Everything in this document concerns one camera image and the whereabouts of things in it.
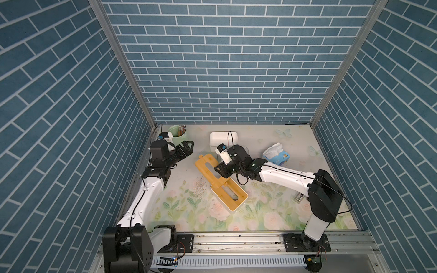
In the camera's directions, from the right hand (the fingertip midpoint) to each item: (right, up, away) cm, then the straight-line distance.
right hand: (218, 167), depth 83 cm
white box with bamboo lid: (+6, -14, +3) cm, 16 cm away
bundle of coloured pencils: (-21, +19, +11) cm, 30 cm away
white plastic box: (-3, +14, +26) cm, 29 cm away
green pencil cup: (-24, +13, +11) cm, 29 cm away
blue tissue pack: (+33, +5, +13) cm, 36 cm away
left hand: (-12, +11, -3) cm, 17 cm away
